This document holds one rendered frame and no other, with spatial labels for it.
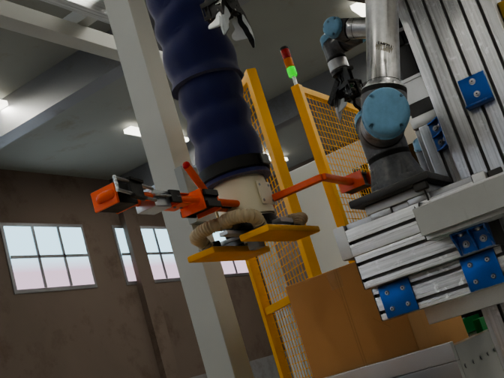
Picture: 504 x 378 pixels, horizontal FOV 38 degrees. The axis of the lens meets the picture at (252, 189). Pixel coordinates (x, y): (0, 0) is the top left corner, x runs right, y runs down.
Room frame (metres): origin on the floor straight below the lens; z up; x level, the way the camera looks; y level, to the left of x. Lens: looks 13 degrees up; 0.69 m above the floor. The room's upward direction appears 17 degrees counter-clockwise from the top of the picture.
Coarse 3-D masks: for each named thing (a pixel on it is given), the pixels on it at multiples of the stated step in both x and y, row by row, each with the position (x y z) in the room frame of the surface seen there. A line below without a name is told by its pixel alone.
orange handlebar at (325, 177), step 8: (320, 176) 2.15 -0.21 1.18; (328, 176) 2.17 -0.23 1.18; (336, 176) 2.22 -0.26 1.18; (344, 176) 2.29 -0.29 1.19; (296, 184) 2.19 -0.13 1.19; (304, 184) 2.17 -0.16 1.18; (312, 184) 2.17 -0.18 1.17; (344, 184) 2.32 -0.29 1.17; (104, 192) 1.65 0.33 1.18; (112, 192) 1.65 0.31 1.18; (144, 192) 1.76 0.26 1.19; (280, 192) 2.21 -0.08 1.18; (288, 192) 2.20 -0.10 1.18; (296, 192) 2.20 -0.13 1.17; (96, 200) 1.67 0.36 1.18; (104, 200) 1.66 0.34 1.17; (184, 200) 1.90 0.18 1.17; (192, 200) 1.93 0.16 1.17; (224, 200) 2.08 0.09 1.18; (232, 200) 2.12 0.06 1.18; (168, 208) 1.90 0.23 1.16; (176, 208) 1.93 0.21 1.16; (184, 208) 1.98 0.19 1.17; (224, 208) 2.15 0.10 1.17
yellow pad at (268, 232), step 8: (272, 224) 2.05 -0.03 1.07; (280, 224) 2.09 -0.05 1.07; (288, 224) 2.24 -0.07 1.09; (248, 232) 2.05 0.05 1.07; (256, 232) 2.04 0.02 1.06; (264, 232) 2.04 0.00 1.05; (272, 232) 2.08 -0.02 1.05; (280, 232) 2.12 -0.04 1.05; (288, 232) 2.16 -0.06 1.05; (296, 232) 2.21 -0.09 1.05; (304, 232) 2.25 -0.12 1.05; (312, 232) 2.30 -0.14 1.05; (248, 240) 2.08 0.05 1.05; (256, 240) 2.12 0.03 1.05; (264, 240) 2.16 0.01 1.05; (272, 240) 2.21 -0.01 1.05; (280, 240) 2.26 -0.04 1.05; (288, 240) 2.30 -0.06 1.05; (296, 240) 2.35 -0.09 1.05
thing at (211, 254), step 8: (208, 248) 2.12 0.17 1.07; (216, 248) 2.12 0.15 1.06; (224, 248) 2.16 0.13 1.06; (232, 248) 2.20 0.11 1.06; (240, 248) 2.24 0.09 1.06; (248, 248) 2.28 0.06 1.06; (264, 248) 2.37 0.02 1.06; (192, 256) 2.14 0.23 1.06; (200, 256) 2.13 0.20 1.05; (208, 256) 2.15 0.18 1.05; (216, 256) 2.19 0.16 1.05; (224, 256) 2.24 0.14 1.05; (232, 256) 2.29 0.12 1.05; (240, 256) 2.33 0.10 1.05; (248, 256) 2.39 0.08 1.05
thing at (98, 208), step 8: (112, 184) 1.65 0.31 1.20; (120, 184) 1.68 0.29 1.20; (96, 192) 1.68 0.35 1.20; (120, 192) 1.67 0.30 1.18; (112, 200) 1.66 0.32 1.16; (120, 200) 1.66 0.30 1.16; (128, 200) 1.69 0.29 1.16; (136, 200) 1.72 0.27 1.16; (96, 208) 1.68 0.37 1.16; (104, 208) 1.68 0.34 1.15; (112, 208) 1.70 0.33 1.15; (120, 208) 1.72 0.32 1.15; (128, 208) 1.74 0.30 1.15
